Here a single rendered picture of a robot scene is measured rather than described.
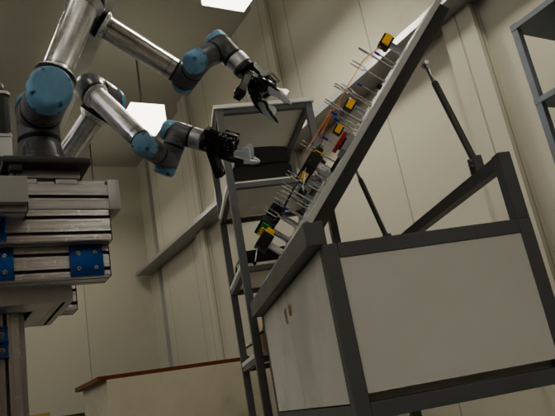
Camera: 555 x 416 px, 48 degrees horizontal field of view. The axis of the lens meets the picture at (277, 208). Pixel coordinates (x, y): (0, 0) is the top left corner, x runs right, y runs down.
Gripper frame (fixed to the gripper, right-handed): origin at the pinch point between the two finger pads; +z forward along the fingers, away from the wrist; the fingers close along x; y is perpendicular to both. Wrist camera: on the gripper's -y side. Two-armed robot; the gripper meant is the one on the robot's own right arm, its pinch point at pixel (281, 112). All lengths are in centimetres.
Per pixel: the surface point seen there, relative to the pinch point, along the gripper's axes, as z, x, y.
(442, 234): 61, -20, -15
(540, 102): 55, 12, 202
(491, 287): 80, -20, -15
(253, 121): -38, 80, 89
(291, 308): 47, 40, -17
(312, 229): 37, -8, -38
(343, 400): 74, 11, -52
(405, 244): 56, -16, -24
